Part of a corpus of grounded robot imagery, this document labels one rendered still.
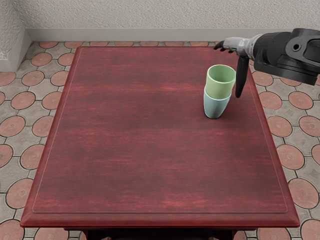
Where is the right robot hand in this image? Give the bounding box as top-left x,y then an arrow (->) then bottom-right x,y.
213,34 -> 264,99

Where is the green cup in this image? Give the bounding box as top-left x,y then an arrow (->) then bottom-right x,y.
205,64 -> 237,100

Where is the light blue cup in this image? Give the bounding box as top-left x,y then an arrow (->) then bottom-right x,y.
203,88 -> 232,120

